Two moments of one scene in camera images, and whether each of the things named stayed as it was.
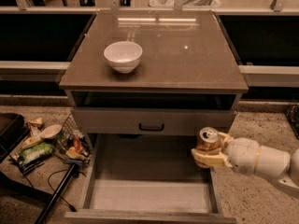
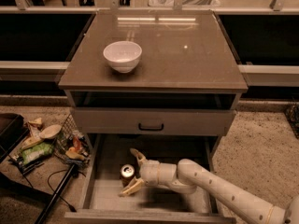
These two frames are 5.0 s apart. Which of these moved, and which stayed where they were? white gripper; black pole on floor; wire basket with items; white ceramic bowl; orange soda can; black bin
Moved: white gripper; orange soda can
Stayed: black pole on floor; white ceramic bowl; wire basket with items; black bin
